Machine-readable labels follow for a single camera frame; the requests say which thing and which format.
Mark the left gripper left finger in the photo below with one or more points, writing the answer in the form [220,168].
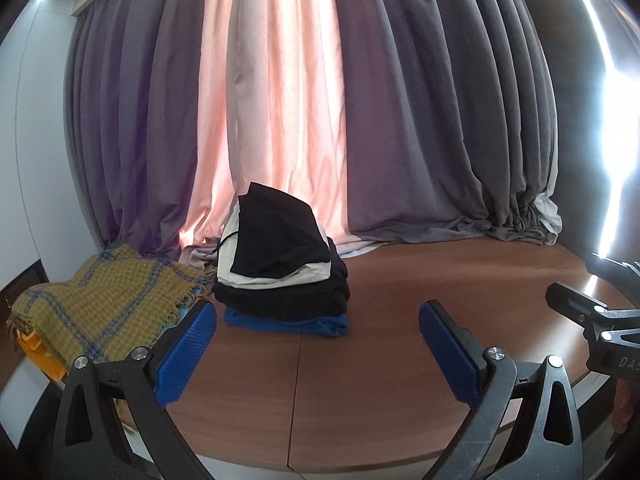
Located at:
[113,421]

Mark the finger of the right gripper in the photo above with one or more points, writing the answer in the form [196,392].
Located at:
[623,275]
[578,307]

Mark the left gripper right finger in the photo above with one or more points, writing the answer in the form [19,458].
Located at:
[545,441]

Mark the black pants with paw logo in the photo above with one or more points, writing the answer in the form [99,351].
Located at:
[277,236]

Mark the orange item under blanket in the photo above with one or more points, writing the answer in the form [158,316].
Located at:
[34,348]

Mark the yellow plaid blanket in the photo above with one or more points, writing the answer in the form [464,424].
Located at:
[116,301]

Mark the blue folded garment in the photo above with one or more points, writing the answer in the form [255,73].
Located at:
[323,326]

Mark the grey purple curtain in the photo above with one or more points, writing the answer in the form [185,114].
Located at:
[451,128]

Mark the wooden side panel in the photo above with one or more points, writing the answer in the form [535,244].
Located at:
[592,49]

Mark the white sheer curtain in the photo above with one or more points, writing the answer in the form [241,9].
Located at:
[271,110]

